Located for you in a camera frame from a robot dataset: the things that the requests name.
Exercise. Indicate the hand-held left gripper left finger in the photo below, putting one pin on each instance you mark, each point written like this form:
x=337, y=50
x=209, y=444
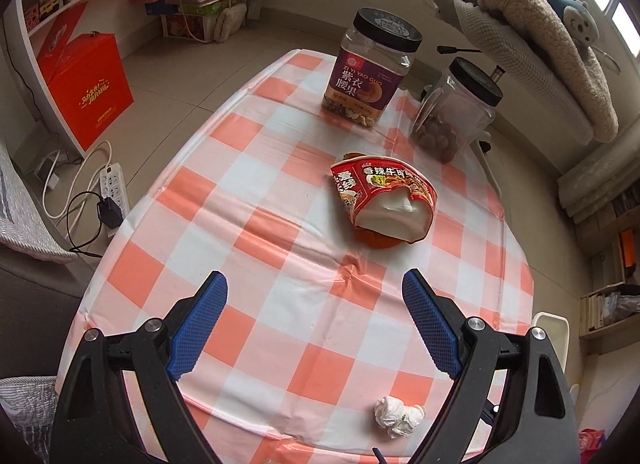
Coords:
x=197, y=329

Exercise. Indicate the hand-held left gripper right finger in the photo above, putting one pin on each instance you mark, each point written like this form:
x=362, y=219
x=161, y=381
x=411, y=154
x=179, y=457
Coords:
x=432, y=329

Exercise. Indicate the white tissue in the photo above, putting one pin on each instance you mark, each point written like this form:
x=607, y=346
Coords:
x=395, y=414

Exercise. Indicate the orange noodle cup lid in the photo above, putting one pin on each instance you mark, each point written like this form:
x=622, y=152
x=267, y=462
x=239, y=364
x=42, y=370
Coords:
x=380, y=242

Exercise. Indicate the cream plastic trash bin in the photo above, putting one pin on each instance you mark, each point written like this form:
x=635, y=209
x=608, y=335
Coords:
x=552, y=326

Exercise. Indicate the crushed red noodle cup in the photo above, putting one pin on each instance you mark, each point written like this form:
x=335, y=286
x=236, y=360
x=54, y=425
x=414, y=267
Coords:
x=390, y=209

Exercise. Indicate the orange checkered tablecloth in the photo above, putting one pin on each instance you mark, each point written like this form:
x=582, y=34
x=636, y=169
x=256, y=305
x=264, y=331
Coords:
x=280, y=224

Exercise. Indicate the black charger plug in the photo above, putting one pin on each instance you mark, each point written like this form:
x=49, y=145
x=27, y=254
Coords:
x=110, y=211

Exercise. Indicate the white power strip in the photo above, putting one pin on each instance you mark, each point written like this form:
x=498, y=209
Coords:
x=112, y=184

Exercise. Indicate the wooden desk shelf unit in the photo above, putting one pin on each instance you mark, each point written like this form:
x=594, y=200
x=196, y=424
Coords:
x=607, y=289

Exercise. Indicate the silver foil bag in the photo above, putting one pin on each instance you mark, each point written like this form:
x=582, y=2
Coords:
x=625, y=306

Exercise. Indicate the grey striped cloth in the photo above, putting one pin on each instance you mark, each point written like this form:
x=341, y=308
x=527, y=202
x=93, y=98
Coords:
x=25, y=419
x=25, y=214

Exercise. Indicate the red packet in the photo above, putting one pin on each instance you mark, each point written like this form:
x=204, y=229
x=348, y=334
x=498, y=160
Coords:
x=592, y=446

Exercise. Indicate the clear plastic nut jar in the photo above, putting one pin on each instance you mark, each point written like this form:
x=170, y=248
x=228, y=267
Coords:
x=450, y=119

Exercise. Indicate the orange box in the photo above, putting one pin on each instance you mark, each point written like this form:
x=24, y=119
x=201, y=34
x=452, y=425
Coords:
x=627, y=249

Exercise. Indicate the white power adapter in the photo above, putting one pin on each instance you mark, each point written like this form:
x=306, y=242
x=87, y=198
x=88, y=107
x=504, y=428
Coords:
x=50, y=176

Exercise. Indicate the purple label nut jar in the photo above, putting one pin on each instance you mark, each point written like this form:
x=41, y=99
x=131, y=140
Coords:
x=360, y=89

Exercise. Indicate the red gift box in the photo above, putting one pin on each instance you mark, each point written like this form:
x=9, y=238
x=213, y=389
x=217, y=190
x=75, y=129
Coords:
x=90, y=94

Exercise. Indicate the printed cardboard box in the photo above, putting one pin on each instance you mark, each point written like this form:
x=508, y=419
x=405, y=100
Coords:
x=185, y=21

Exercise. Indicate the beige fleece blanket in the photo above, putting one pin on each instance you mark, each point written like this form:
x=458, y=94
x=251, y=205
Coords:
x=550, y=44

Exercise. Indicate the grey office chair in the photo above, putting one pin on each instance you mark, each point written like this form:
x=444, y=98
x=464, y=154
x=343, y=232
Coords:
x=480, y=24

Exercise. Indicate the white fuzzy slippers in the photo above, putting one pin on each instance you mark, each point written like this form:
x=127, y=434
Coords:
x=227, y=21

